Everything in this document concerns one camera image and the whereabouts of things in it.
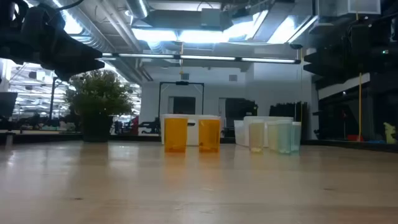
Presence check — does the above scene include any white plastic handled bin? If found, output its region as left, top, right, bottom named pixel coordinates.
left=160, top=113, right=222, bottom=146
left=233, top=116, right=295, bottom=147

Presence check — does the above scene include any black gantry frame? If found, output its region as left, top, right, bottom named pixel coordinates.
left=157, top=80, right=205, bottom=116

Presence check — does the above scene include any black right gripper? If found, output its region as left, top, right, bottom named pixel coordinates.
left=303, top=17, right=398, bottom=91

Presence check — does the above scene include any potted green plant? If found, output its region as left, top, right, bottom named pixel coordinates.
left=63, top=69, right=135, bottom=143

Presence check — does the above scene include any yellow-green spray bottle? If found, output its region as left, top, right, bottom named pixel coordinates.
left=383, top=121, right=398, bottom=145

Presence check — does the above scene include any black aluminium table frame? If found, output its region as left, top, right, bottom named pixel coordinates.
left=0, top=132, right=398, bottom=153

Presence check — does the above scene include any dark monitor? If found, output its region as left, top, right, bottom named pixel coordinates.
left=0, top=91, right=18, bottom=119

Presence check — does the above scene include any small pale yellow pill bottle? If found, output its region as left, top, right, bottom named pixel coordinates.
left=248, top=120, right=266, bottom=153

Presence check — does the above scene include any black panel stack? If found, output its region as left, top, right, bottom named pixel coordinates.
left=268, top=101, right=309, bottom=141

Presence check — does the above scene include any LED light bar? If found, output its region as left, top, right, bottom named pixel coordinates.
left=98, top=52, right=302, bottom=65

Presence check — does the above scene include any dark equipment rack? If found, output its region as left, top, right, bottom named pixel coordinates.
left=224, top=98, right=259, bottom=138

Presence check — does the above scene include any small teal pill bottle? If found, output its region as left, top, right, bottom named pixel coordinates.
left=277, top=120, right=293, bottom=155

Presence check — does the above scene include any small light blue pill bottle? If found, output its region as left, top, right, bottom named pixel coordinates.
left=290, top=121, right=302, bottom=154

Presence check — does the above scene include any small light green pill bottle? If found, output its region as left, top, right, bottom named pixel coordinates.
left=267, top=121, right=279, bottom=152

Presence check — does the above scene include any orange pill bottle white cap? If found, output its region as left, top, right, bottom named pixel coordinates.
left=198, top=118, right=221, bottom=153
left=164, top=117, right=189, bottom=154

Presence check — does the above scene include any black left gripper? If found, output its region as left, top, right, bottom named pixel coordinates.
left=12, top=4, right=106, bottom=82

